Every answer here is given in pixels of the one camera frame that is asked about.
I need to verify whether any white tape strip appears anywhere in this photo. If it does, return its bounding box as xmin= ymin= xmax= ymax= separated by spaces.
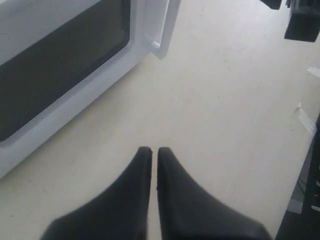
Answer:
xmin=297 ymin=102 xmax=317 ymax=136

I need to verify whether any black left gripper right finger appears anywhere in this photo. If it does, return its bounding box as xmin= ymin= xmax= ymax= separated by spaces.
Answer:
xmin=157 ymin=147 xmax=271 ymax=240

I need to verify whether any white microwave door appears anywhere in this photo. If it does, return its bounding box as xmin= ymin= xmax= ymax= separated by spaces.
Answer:
xmin=0 ymin=0 xmax=181 ymax=176

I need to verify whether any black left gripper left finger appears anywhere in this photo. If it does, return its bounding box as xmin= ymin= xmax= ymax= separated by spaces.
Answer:
xmin=41 ymin=146 xmax=152 ymax=240

